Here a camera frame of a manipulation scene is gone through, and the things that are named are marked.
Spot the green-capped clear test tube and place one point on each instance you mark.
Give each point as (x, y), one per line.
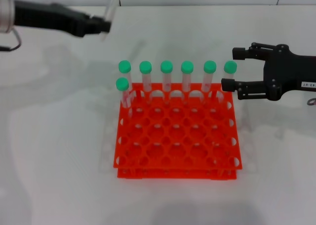
(122, 84)
(109, 5)
(230, 66)
(124, 66)
(166, 66)
(145, 67)
(187, 66)
(209, 66)

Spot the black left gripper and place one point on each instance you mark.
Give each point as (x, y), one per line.
(56, 18)

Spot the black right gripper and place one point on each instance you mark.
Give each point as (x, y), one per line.
(284, 71)

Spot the orange test tube rack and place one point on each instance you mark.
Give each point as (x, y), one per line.
(177, 166)

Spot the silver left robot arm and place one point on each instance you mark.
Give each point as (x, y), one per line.
(5, 10)

